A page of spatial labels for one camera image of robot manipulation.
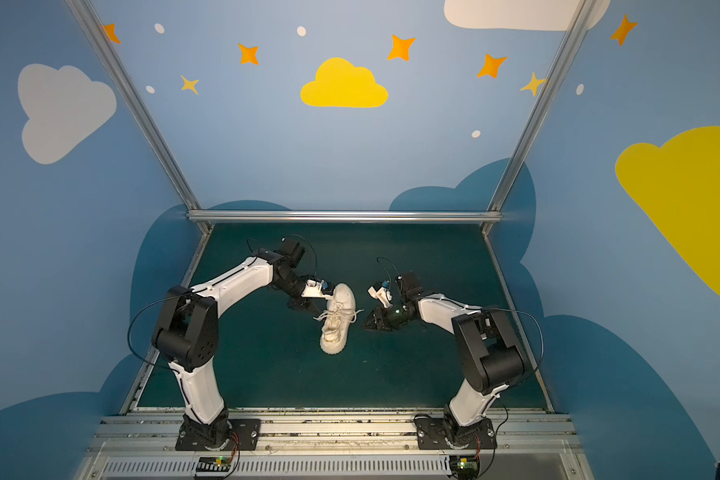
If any white knit sneaker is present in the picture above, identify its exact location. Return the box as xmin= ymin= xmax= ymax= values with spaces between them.
xmin=317 ymin=283 xmax=357 ymax=355

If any white shoelace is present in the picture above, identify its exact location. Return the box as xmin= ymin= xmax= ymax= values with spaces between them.
xmin=315 ymin=308 xmax=362 ymax=331

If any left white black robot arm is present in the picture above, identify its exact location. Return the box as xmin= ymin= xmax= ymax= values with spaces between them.
xmin=151 ymin=238 xmax=335 ymax=451

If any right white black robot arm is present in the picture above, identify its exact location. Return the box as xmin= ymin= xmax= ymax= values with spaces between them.
xmin=364 ymin=286 xmax=531 ymax=449

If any right small circuit board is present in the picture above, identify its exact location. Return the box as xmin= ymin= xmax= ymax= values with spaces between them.
xmin=448 ymin=456 xmax=481 ymax=480

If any small circuit board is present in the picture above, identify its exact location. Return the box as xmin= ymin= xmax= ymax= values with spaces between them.
xmin=448 ymin=456 xmax=481 ymax=480
xmin=192 ymin=456 xmax=234 ymax=479

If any left small circuit board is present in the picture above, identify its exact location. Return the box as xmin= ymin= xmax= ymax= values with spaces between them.
xmin=192 ymin=456 xmax=234 ymax=479

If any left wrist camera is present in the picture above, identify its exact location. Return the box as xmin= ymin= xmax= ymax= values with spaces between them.
xmin=301 ymin=279 xmax=335 ymax=299

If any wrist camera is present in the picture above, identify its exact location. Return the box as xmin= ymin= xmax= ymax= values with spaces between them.
xmin=367 ymin=271 xmax=424 ymax=308
xmin=301 ymin=279 xmax=335 ymax=299

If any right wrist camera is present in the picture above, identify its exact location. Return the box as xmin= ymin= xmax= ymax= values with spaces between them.
xmin=367 ymin=271 xmax=424 ymax=308

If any rear aluminium frame bar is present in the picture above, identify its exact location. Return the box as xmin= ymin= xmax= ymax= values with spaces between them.
xmin=187 ymin=210 xmax=502 ymax=223

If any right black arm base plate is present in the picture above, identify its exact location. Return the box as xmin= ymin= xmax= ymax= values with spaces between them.
xmin=413 ymin=415 xmax=497 ymax=450

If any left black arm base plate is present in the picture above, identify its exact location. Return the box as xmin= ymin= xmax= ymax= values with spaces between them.
xmin=175 ymin=415 xmax=261 ymax=451

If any left aluminium frame post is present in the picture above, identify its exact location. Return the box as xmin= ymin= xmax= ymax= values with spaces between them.
xmin=66 ymin=0 xmax=201 ymax=211

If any aluminium frame post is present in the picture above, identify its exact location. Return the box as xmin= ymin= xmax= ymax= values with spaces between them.
xmin=480 ymin=0 xmax=599 ymax=240
xmin=66 ymin=0 xmax=201 ymax=211

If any front aluminium rail base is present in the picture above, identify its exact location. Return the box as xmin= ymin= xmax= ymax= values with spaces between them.
xmin=75 ymin=408 xmax=594 ymax=479

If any right aluminium frame post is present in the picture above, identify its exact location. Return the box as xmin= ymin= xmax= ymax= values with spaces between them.
xmin=480 ymin=0 xmax=599 ymax=240

